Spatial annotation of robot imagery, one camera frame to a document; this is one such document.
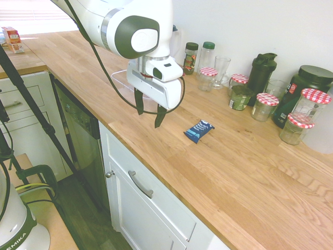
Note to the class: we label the large jar with checkered lid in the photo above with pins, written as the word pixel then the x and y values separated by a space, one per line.
pixel 312 104

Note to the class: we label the black clamp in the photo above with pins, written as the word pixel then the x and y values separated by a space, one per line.
pixel 44 169

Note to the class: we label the clear plastic rectangular container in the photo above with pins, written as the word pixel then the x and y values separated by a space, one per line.
pixel 119 80

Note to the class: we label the black camera tripod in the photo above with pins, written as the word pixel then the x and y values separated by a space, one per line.
pixel 23 88

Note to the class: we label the stainless steel dishwasher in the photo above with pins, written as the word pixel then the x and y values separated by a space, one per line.
pixel 78 130

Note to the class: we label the large dark protein powder tub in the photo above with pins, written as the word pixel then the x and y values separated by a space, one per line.
pixel 312 78

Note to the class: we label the white kitchen cabinet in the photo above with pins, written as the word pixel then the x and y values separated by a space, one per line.
pixel 145 221

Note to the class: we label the white drawer cabinet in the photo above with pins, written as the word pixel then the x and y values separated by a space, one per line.
pixel 31 88

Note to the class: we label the small white food box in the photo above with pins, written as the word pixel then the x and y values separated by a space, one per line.
pixel 16 48

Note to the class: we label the silver cabinet knob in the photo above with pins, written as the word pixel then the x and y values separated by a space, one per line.
pixel 110 173

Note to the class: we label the clear bottle with green lid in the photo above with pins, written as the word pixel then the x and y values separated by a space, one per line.
pixel 206 57

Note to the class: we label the black shaker bottle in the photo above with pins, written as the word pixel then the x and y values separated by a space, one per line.
pixel 261 75

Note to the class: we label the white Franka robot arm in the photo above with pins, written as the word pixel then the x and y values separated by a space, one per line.
pixel 145 15

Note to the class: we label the green labelled jar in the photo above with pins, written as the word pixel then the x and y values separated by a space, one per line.
pixel 240 99

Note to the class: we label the short clear glass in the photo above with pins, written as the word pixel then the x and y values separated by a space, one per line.
pixel 277 87

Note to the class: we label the glass jar with checkered lid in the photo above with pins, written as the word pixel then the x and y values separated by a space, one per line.
pixel 264 108
pixel 207 79
pixel 239 79
pixel 296 130

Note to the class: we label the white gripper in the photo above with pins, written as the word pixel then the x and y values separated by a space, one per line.
pixel 153 91

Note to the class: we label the blue protein bar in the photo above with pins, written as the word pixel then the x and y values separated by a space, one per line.
pixel 199 131

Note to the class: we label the orange and white carton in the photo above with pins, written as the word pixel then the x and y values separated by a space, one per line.
pixel 11 35

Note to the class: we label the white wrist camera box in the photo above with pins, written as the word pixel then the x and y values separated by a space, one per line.
pixel 169 73

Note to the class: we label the tall clear drinking glass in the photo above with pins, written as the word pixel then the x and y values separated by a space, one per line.
pixel 221 67

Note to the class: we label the spice jar with dark lid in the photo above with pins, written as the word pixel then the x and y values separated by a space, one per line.
pixel 191 58

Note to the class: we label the white window blinds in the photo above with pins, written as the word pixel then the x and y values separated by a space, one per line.
pixel 26 13

